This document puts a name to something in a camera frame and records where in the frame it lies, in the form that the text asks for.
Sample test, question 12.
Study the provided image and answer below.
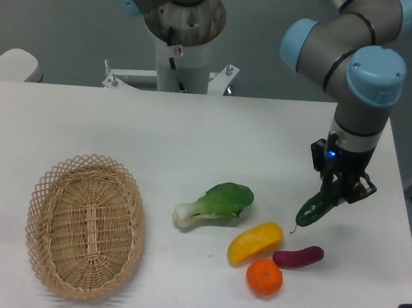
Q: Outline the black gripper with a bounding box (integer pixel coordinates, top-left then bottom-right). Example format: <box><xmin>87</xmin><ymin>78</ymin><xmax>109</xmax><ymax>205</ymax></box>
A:
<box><xmin>310</xmin><ymin>130</ymin><xmax>377</xmax><ymax>206</ymax></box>

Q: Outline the green cucumber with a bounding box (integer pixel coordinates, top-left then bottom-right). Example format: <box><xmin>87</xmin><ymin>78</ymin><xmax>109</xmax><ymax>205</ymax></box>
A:
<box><xmin>292</xmin><ymin>182</ymin><xmax>340</xmax><ymax>233</ymax></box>

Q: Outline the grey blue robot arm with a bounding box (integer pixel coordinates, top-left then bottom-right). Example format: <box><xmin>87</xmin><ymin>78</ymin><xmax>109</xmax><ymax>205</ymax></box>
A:
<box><xmin>116</xmin><ymin>0</ymin><xmax>412</xmax><ymax>204</ymax></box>

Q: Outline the purple sweet potato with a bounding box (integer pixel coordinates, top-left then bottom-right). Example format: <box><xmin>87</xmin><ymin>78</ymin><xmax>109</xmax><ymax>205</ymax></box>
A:
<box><xmin>272</xmin><ymin>245</ymin><xmax>325</xmax><ymax>269</ymax></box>

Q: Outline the yellow mango slice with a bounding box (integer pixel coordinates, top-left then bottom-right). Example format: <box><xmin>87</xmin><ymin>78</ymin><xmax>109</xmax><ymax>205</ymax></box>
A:
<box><xmin>227</xmin><ymin>222</ymin><xmax>284</xmax><ymax>266</ymax></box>

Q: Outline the green bok choy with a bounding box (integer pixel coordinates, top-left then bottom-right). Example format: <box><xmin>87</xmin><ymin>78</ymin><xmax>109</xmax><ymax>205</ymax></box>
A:
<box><xmin>172</xmin><ymin>182</ymin><xmax>255</xmax><ymax>230</ymax></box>

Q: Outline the orange tangerine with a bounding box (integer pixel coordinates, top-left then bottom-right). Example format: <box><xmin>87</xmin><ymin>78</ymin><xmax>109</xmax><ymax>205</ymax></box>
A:
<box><xmin>246</xmin><ymin>258</ymin><xmax>284</xmax><ymax>297</ymax></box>

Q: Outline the woven wicker basket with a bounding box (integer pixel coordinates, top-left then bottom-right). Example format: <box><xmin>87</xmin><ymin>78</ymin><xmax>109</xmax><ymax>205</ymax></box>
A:
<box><xmin>25</xmin><ymin>154</ymin><xmax>145</xmax><ymax>300</ymax></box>

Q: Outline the white chair armrest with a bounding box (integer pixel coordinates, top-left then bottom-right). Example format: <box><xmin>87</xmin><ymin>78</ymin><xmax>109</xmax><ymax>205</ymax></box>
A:
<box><xmin>0</xmin><ymin>48</ymin><xmax>43</xmax><ymax>83</ymax></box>

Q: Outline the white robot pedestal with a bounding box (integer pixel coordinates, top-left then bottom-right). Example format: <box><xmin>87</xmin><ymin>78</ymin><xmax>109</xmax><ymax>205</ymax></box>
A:
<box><xmin>102</xmin><ymin>0</ymin><xmax>240</xmax><ymax>96</ymax></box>

